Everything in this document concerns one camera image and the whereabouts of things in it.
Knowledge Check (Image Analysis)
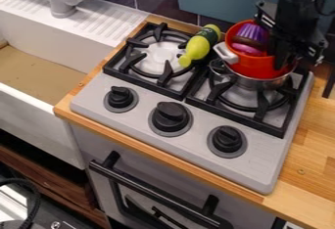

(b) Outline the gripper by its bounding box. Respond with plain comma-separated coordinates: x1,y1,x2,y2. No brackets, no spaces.
254,0,330,72

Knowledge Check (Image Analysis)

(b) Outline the red bucket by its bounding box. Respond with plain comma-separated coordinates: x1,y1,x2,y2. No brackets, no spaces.
212,19,302,80

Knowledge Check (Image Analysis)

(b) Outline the silver pot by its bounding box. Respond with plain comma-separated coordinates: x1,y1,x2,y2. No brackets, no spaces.
208,58,303,92

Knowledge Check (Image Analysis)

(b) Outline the purple toy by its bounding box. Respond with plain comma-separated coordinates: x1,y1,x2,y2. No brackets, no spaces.
228,23,271,58

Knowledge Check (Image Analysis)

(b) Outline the green yellow toy bottle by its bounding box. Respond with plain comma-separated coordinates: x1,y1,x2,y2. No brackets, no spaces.
176,23,223,69

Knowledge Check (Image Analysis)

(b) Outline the toy stove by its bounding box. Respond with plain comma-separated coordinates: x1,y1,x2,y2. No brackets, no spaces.
69,21,317,196

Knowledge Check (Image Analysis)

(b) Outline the toy sink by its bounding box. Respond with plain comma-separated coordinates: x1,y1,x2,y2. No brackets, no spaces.
0,0,151,170

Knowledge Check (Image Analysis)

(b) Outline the black cable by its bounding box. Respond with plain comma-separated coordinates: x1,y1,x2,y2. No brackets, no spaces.
0,177,44,229

